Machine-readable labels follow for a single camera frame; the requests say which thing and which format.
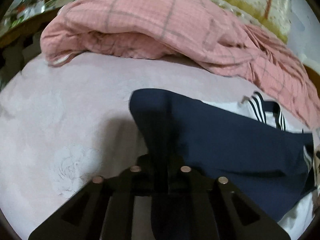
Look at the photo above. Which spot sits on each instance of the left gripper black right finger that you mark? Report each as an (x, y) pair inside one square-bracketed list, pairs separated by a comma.
[(195, 206)]

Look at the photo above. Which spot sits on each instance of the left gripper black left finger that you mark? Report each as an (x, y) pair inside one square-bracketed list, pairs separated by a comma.
[(113, 208)]

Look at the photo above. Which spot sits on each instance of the white navy varsity jacket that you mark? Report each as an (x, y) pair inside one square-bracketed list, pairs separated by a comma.
[(270, 163)]

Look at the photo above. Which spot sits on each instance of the pink bed sheet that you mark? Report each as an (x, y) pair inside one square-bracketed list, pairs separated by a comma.
[(62, 126)]

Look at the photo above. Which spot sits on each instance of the cream folded sweatshirt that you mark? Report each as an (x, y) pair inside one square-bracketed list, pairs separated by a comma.
[(316, 164)]

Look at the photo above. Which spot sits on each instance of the dark wooden desk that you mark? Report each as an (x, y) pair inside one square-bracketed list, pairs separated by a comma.
[(22, 43)]

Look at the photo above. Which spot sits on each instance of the white wooden headboard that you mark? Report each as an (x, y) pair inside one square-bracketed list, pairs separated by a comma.
[(312, 68)]

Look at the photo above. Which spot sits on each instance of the pink plaid quilt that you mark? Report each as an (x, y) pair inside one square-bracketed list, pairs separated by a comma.
[(199, 29)]

